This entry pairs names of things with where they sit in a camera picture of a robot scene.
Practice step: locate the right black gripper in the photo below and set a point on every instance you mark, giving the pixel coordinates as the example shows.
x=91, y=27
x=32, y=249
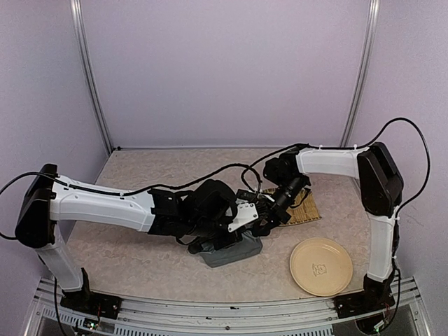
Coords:
x=276, y=218

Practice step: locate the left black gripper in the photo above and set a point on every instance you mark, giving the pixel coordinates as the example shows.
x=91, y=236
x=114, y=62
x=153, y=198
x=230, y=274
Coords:
x=220, y=243

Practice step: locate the grey zip pouch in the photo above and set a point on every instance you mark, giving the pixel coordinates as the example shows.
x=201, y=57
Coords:
x=248, y=247

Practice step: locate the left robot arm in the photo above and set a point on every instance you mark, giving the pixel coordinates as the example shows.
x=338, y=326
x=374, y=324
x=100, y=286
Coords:
x=209, y=211

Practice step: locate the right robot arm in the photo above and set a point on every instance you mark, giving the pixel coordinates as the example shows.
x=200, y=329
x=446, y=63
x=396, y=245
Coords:
x=373, y=176

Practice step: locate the woven bamboo tray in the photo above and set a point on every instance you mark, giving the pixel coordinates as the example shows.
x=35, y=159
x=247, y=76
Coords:
x=303, y=210

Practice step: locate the beige round plate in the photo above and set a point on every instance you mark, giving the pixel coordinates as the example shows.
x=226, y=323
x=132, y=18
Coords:
x=321, y=267

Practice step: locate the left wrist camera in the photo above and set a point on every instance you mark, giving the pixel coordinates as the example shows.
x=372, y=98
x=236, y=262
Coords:
x=246, y=214

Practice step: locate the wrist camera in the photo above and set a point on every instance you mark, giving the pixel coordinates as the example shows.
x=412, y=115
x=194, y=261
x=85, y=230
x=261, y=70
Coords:
x=254, y=197
x=246, y=214

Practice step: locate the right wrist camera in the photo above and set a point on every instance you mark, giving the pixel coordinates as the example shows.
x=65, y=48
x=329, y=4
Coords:
x=254, y=197

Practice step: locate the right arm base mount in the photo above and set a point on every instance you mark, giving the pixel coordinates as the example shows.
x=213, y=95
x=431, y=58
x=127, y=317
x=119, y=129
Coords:
x=374, y=296

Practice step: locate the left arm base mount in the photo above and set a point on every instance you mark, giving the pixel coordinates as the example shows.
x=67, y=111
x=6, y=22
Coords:
x=89, y=302

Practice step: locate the front aluminium rail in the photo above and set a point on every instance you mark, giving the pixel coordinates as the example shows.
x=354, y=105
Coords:
x=142, y=315

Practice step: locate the right aluminium frame post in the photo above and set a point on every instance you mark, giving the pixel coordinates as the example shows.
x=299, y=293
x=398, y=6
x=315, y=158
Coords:
x=368, y=45

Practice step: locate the aluminium frame post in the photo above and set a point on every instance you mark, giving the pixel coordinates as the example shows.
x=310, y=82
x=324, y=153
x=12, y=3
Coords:
x=368, y=45
x=79, y=28

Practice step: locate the left aluminium frame post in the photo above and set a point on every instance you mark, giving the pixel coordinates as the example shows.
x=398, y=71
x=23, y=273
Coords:
x=79, y=28

